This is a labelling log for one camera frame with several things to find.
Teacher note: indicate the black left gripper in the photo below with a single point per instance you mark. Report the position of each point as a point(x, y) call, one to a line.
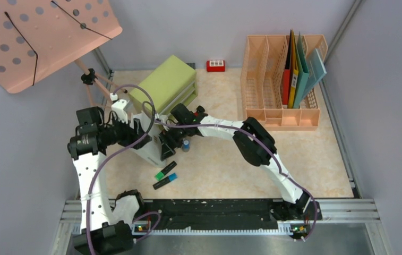
point(131, 134)

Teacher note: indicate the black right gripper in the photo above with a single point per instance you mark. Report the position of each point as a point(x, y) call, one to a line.
point(167, 151)

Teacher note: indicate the white paper booklet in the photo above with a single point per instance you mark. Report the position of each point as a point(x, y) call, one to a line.
point(150, 147)

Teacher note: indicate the yellow plastic clip folder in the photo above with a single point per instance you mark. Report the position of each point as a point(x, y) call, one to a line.
point(293, 70)

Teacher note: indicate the teal plastic folder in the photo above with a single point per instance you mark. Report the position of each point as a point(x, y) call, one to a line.
point(303, 71)

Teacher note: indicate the light blue hardcover book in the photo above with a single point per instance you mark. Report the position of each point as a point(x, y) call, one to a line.
point(316, 69)

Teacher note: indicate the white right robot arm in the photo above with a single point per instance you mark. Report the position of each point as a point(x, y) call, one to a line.
point(255, 144)

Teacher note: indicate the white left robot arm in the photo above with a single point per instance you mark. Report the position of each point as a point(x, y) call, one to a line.
point(105, 229)

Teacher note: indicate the small blue glue bottle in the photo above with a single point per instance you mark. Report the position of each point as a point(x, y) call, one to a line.
point(185, 146)

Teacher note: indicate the black green highlighter marker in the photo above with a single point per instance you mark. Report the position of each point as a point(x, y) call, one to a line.
point(160, 175)

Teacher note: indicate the black blue highlighter marker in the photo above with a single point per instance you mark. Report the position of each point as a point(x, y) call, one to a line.
point(164, 181)

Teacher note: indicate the red and black dumbbell toy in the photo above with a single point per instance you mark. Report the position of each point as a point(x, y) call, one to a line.
point(200, 111)

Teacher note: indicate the green metal drawer cabinet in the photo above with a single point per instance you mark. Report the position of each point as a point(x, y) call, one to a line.
point(171, 83)

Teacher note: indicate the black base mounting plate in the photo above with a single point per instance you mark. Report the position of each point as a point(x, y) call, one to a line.
point(225, 214)

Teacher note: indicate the red small box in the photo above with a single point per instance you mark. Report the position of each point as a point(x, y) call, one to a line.
point(218, 65)

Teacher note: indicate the beige plastic file organizer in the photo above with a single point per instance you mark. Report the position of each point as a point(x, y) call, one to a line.
point(262, 82)

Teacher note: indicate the red folder in organizer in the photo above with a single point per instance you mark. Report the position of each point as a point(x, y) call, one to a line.
point(286, 74)

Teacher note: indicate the pink music stand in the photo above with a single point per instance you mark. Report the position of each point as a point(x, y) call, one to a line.
point(38, 38)

